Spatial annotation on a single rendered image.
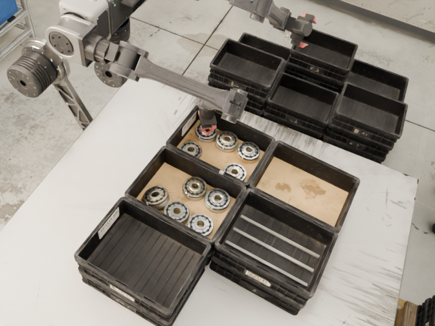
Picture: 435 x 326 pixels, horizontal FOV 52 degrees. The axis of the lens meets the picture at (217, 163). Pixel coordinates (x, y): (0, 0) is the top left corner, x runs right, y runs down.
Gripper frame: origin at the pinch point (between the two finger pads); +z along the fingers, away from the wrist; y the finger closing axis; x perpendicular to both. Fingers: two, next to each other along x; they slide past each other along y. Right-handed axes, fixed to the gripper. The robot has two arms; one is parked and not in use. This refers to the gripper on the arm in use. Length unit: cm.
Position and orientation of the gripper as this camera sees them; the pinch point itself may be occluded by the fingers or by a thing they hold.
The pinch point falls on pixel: (206, 127)
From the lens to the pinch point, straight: 205.9
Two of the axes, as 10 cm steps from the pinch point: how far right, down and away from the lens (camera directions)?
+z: -1.0, 5.7, 8.1
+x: -9.8, 1.0, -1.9
